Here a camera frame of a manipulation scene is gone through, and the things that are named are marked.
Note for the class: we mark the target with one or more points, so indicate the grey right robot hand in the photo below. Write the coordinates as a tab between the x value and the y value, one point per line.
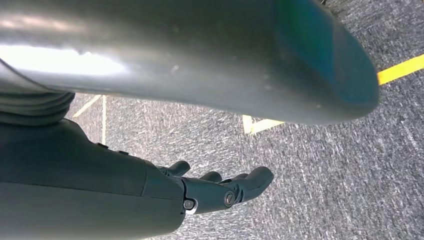
165	49

